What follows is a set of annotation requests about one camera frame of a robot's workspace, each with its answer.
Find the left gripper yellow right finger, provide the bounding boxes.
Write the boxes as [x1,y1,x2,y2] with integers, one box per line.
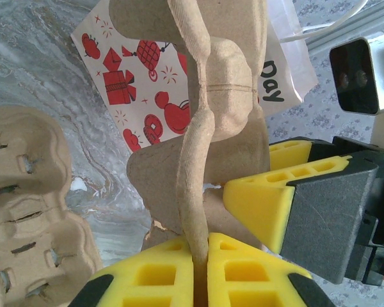
[206,232,337,307]

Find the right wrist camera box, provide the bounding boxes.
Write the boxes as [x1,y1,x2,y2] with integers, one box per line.
[328,30,384,146]

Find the brown pulp cup carrier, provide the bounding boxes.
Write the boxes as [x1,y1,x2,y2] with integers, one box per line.
[108,0,272,268]
[0,105,104,307]

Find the aluminium corner post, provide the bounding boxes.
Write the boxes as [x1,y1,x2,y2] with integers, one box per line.
[307,0,384,54]

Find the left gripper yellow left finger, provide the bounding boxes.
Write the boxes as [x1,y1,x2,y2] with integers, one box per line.
[68,236,195,307]

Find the red white paper gift bag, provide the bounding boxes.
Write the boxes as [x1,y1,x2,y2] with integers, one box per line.
[70,0,369,154]

